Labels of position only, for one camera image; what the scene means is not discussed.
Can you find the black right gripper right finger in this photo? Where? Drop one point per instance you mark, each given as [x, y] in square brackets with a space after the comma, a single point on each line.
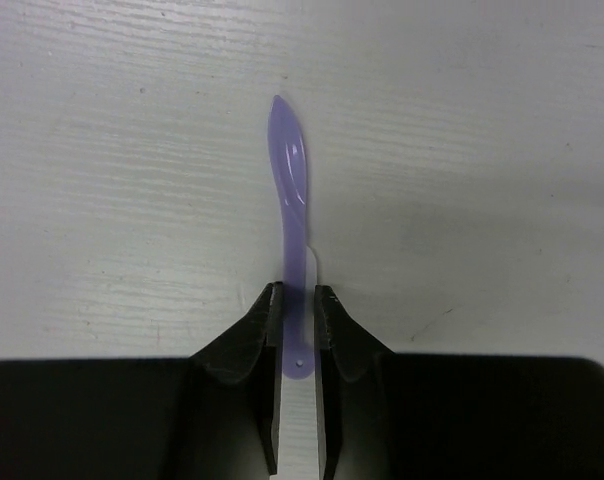
[351, 411]

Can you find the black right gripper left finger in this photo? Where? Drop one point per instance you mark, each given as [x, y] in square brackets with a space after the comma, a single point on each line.
[235, 420]

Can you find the purple eyebrow razor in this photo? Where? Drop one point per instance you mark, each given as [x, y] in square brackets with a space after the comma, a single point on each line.
[289, 168]

